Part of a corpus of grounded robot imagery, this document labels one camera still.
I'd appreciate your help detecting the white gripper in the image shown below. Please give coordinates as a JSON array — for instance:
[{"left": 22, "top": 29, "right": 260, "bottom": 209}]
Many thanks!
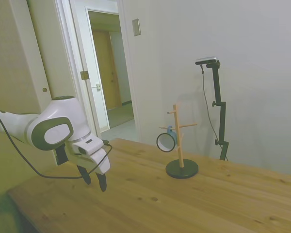
[{"left": 67, "top": 145, "right": 111, "bottom": 193}]

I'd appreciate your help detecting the blue enamel mug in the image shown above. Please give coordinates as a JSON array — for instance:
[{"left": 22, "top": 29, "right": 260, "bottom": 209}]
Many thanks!
[{"left": 156, "top": 125, "right": 178, "bottom": 153}]

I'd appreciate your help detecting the wooden mug tree stand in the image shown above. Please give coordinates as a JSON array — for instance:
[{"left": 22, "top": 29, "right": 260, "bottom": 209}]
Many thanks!
[{"left": 159, "top": 103, "right": 199, "bottom": 180}]

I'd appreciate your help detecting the black box on floor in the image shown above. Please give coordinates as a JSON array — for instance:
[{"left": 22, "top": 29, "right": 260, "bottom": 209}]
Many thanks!
[{"left": 54, "top": 145, "right": 69, "bottom": 166}]

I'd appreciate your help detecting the brown wooden hallway door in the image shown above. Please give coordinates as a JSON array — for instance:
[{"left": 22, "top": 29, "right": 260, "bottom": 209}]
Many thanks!
[{"left": 92, "top": 29, "right": 123, "bottom": 112}]

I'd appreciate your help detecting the white open door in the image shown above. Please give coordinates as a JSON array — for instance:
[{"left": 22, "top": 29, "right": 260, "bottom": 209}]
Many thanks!
[{"left": 69, "top": 0, "right": 111, "bottom": 140}]

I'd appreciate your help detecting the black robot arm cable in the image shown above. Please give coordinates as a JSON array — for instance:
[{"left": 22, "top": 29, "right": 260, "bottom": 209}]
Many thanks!
[{"left": 0, "top": 107, "right": 113, "bottom": 180}]

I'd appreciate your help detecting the black articulated camera stand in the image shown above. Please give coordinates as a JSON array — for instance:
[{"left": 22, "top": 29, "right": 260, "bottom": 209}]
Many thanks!
[{"left": 206, "top": 61, "right": 230, "bottom": 161}]

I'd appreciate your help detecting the metal wall switch plate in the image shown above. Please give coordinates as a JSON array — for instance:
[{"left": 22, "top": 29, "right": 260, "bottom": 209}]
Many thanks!
[{"left": 131, "top": 18, "right": 141, "bottom": 37}]

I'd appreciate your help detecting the grey camera on stand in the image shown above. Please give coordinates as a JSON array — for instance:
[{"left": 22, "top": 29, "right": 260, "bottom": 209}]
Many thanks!
[{"left": 195, "top": 56, "right": 219, "bottom": 66}]

